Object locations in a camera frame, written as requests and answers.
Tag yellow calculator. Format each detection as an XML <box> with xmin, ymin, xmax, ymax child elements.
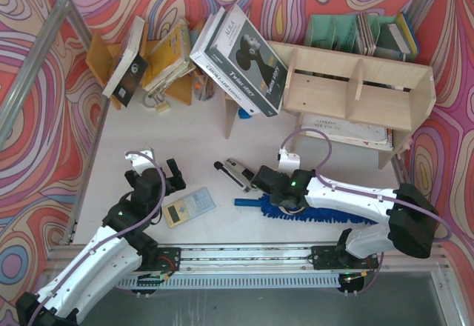
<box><xmin>162</xmin><ymin>187</ymin><xmax>216</xmax><ymax>228</ymax></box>

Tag pens in cup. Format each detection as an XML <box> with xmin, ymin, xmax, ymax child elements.
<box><xmin>192</xmin><ymin>74</ymin><xmax>214</xmax><ymax>102</ymax></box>

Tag spiral notebook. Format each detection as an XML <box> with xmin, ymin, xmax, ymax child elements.
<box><xmin>301</xmin><ymin>114</ymin><xmax>393</xmax><ymax>151</ymax></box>

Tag brown notebooks in organizer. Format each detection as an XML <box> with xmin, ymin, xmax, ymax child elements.
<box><xmin>357</xmin><ymin>12</ymin><xmax>376</xmax><ymax>56</ymax></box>

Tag light wooden bookshelf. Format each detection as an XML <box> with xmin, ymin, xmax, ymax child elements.
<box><xmin>221</xmin><ymin>40</ymin><xmax>437</xmax><ymax>170</ymax></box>

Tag white Czekolada book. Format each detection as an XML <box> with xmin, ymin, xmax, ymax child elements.
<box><xmin>190</xmin><ymin>7</ymin><xmax>261</xmax><ymax>116</ymax></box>

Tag Twins story book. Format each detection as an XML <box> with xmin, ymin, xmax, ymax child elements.
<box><xmin>204</xmin><ymin>4</ymin><xmax>287</xmax><ymax>117</ymax></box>

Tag beige black stapler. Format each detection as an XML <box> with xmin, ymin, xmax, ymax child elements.
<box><xmin>224</xmin><ymin>159</ymin><xmax>258</xmax><ymax>191</ymax></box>

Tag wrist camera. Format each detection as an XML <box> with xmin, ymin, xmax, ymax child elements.
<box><xmin>124</xmin><ymin>147</ymin><xmax>155</xmax><ymax>176</ymax></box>
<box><xmin>278</xmin><ymin>147</ymin><xmax>300</xmax><ymax>175</ymax></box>

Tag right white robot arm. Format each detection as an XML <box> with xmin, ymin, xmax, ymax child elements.
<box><xmin>251</xmin><ymin>166</ymin><xmax>438</xmax><ymax>259</ymax></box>

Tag black white paperback book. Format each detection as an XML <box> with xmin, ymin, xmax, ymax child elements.
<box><xmin>102</xmin><ymin>16</ymin><xmax>148</xmax><ymax>107</ymax></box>

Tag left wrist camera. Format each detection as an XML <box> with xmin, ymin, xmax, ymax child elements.
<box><xmin>124</xmin><ymin>147</ymin><xmax>155</xmax><ymax>176</ymax></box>

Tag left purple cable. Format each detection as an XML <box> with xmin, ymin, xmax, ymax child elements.
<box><xmin>29</xmin><ymin>150</ymin><xmax>166</xmax><ymax>323</ymax></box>

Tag stack of yellow books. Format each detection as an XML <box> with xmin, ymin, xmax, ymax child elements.
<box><xmin>143</xmin><ymin>18</ymin><xmax>195</xmax><ymax>97</ymax></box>

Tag brass padlock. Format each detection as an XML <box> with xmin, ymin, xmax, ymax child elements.
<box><xmin>142</xmin><ymin>94</ymin><xmax>170</xmax><ymax>113</ymax></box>

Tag purple cable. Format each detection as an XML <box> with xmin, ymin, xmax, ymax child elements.
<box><xmin>29</xmin><ymin>150</ymin><xmax>166</xmax><ymax>323</ymax></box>
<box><xmin>281</xmin><ymin>128</ymin><xmax>452</xmax><ymax>242</ymax></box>

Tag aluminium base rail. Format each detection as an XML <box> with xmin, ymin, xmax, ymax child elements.
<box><xmin>47</xmin><ymin>241</ymin><xmax>450</xmax><ymax>297</ymax></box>

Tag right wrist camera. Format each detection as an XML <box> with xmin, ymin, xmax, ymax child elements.
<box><xmin>278</xmin><ymin>147</ymin><xmax>300</xmax><ymax>175</ymax></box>

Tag green desk organizer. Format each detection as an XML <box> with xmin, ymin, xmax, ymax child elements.
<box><xmin>304</xmin><ymin>13</ymin><xmax>405</xmax><ymax>61</ymax></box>

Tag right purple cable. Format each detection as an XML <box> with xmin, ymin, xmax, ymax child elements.
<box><xmin>281</xmin><ymin>128</ymin><xmax>452</xmax><ymax>242</ymax></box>

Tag blue microfiber duster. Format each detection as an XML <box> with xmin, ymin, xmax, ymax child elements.
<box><xmin>234</xmin><ymin>194</ymin><xmax>375</xmax><ymax>224</ymax></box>

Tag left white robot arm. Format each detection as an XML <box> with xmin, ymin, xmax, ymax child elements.
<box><xmin>16</xmin><ymin>150</ymin><xmax>186</xmax><ymax>325</ymax></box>

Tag blue yellow book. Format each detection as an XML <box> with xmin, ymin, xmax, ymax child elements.
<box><xmin>388</xmin><ymin>12</ymin><xmax>420</xmax><ymax>62</ymax></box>

